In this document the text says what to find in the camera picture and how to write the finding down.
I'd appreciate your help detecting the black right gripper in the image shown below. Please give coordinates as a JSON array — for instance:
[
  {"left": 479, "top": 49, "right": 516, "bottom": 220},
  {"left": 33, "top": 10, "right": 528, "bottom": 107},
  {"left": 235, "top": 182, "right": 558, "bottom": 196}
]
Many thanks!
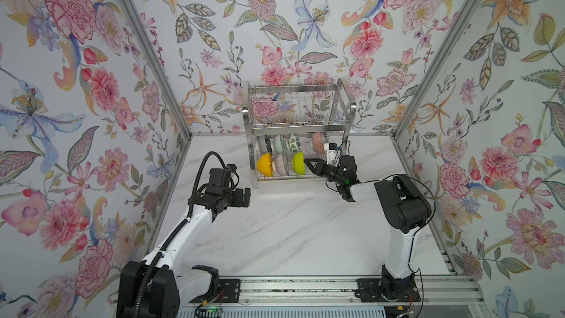
[{"left": 305, "top": 158, "right": 346, "bottom": 188}]

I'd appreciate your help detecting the lime green bowl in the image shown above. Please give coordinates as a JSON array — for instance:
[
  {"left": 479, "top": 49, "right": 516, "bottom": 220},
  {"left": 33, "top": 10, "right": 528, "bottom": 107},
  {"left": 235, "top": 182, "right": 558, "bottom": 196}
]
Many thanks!
[{"left": 292, "top": 152, "right": 305, "bottom": 175}]

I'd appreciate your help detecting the black white floral bowl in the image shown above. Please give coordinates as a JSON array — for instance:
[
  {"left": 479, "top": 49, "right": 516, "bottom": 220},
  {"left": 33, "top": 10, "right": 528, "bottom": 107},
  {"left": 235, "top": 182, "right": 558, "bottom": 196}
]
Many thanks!
[{"left": 310, "top": 132, "right": 325, "bottom": 155}]

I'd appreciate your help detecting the green leaf pattern bowl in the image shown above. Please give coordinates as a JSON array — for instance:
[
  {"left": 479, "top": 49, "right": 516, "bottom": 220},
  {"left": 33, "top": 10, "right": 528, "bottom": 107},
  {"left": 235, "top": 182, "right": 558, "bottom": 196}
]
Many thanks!
[{"left": 286, "top": 133, "right": 302, "bottom": 155}]

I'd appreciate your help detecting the pale green bowl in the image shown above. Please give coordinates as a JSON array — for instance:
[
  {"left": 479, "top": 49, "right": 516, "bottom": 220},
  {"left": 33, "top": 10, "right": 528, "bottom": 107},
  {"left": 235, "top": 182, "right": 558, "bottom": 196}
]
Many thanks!
[{"left": 272, "top": 134, "right": 286, "bottom": 154}]

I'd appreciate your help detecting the yellow bowl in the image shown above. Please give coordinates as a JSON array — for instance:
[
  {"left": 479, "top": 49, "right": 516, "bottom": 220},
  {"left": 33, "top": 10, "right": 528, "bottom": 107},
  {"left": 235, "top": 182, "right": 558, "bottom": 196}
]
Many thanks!
[{"left": 257, "top": 153, "right": 274, "bottom": 177}]

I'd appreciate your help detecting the dark patterned bowl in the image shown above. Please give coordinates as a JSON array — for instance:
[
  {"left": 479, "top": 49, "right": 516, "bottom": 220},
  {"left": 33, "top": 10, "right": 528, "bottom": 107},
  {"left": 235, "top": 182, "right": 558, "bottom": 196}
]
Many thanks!
[{"left": 257, "top": 135, "right": 272, "bottom": 154}]

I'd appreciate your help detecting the pink striped bowl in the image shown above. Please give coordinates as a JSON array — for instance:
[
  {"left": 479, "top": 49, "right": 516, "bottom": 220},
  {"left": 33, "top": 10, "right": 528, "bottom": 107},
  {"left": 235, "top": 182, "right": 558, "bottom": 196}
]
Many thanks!
[{"left": 272, "top": 153, "right": 288, "bottom": 177}]

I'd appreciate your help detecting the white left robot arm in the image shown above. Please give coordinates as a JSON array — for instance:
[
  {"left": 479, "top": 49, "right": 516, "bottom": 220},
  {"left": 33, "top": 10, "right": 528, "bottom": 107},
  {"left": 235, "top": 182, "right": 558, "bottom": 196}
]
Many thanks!
[{"left": 116, "top": 164, "right": 251, "bottom": 317}]

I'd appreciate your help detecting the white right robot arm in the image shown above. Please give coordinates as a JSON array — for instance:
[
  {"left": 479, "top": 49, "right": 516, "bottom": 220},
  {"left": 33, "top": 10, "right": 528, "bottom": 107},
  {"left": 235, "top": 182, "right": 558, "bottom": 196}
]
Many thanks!
[{"left": 304, "top": 155, "right": 434, "bottom": 301}]

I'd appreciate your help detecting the stainless steel dish rack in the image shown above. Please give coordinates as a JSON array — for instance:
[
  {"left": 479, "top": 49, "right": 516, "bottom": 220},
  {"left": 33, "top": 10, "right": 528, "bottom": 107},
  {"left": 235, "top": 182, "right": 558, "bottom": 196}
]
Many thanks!
[{"left": 241, "top": 79, "right": 358, "bottom": 189}]

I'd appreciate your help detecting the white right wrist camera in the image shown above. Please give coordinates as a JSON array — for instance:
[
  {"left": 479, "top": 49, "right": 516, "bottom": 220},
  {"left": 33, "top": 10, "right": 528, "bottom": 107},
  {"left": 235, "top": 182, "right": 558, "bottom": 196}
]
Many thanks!
[{"left": 324, "top": 143, "right": 340, "bottom": 166}]

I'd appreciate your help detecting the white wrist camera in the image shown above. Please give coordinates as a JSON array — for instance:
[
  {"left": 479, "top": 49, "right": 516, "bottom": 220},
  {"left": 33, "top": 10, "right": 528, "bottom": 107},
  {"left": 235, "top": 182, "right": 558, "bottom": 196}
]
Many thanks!
[
  {"left": 227, "top": 163, "right": 237, "bottom": 173},
  {"left": 324, "top": 143, "right": 340, "bottom": 166}
]

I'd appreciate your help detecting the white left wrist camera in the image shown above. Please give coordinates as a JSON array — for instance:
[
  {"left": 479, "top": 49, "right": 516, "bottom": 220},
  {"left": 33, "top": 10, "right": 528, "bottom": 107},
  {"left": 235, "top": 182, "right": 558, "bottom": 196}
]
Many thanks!
[{"left": 227, "top": 163, "right": 237, "bottom": 173}]

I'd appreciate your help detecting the black corrugated cable hose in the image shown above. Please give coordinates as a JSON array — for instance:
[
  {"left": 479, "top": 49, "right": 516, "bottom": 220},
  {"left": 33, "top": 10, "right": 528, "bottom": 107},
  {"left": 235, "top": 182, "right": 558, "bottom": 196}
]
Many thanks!
[{"left": 132, "top": 151, "right": 228, "bottom": 318}]

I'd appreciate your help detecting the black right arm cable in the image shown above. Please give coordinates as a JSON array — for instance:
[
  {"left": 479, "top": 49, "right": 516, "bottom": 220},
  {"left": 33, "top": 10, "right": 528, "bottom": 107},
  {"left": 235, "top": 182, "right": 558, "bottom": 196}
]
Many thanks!
[{"left": 335, "top": 140, "right": 438, "bottom": 318}]

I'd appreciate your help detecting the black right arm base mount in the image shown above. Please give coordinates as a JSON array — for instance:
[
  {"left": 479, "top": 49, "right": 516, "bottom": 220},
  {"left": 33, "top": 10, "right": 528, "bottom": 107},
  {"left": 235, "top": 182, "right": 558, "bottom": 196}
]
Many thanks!
[{"left": 354, "top": 265, "right": 422, "bottom": 303}]

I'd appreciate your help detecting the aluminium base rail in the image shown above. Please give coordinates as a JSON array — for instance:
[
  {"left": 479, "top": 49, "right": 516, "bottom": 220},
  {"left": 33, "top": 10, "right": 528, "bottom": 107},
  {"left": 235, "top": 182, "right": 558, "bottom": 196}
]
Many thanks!
[{"left": 176, "top": 273, "right": 486, "bottom": 308}]

